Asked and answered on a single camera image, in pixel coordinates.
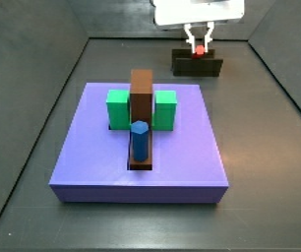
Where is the purple base block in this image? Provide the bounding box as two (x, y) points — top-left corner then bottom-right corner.
(49, 83), (228, 203)

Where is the blue hexagonal peg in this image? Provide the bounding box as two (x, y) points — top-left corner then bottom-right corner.
(131, 121), (148, 161)

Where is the green block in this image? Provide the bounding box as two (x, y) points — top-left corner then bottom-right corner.
(154, 91), (178, 131)
(107, 90), (129, 130)

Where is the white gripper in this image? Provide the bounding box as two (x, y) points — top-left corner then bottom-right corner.
(151, 0), (244, 53)

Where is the brown upright block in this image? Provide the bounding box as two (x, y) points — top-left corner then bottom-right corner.
(128, 69), (154, 170)

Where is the black angled bracket board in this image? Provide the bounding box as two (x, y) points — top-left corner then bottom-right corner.
(172, 49), (223, 77)

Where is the red peg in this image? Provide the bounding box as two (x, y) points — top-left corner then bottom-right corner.
(191, 45), (204, 59)

